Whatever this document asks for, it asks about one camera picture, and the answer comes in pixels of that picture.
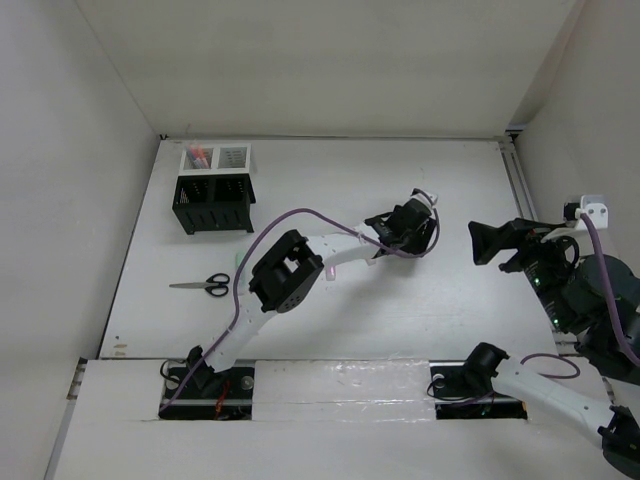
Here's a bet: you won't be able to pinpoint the green highlighter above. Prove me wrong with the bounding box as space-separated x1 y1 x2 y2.
235 251 247 296

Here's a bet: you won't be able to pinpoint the black mesh organizer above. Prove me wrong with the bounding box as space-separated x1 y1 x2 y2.
172 174 256 235

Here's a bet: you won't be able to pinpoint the red double-tip pen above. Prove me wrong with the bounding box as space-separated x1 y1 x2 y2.
185 147 201 169

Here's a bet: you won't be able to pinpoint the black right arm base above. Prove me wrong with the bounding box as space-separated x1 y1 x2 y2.
426 342 528 420

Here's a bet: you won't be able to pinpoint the black scissors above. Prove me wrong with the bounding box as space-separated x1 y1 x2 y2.
169 272 231 298

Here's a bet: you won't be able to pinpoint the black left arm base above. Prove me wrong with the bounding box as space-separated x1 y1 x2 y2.
158 347 255 421

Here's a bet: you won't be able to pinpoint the orange double-tip pen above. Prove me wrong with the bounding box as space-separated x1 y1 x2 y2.
192 147 209 169

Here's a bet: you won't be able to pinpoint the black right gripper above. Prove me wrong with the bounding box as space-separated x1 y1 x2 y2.
467 215 581 330

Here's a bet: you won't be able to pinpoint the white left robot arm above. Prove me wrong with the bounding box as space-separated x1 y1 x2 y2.
186 189 440 397

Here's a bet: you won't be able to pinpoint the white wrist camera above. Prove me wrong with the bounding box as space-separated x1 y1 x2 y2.
543 194 609 241
411 188 438 208

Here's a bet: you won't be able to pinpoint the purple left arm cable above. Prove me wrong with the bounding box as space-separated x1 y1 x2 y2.
159 192 441 414

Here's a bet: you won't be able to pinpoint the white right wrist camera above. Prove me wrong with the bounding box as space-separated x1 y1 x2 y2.
543 194 609 241

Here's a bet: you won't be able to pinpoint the white mesh organizer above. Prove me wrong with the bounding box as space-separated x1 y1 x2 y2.
178 142 256 176

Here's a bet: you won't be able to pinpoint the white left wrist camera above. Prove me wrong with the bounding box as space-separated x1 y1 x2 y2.
411 188 438 208

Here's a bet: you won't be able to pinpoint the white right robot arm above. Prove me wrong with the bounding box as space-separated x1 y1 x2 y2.
462 206 639 479

